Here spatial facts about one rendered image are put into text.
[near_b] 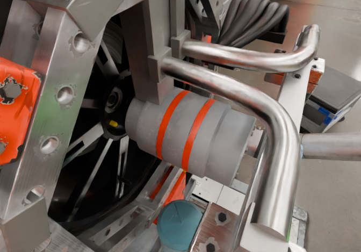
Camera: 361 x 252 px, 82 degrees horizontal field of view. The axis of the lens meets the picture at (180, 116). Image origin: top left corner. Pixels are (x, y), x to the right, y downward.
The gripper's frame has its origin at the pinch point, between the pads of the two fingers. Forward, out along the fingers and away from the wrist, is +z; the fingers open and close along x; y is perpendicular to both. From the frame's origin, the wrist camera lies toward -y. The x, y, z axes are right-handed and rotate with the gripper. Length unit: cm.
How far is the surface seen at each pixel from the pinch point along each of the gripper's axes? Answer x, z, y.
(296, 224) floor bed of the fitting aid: -33, -56, 46
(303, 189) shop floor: -20, -59, 70
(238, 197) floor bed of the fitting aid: -33, -27, 46
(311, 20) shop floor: 165, -43, 256
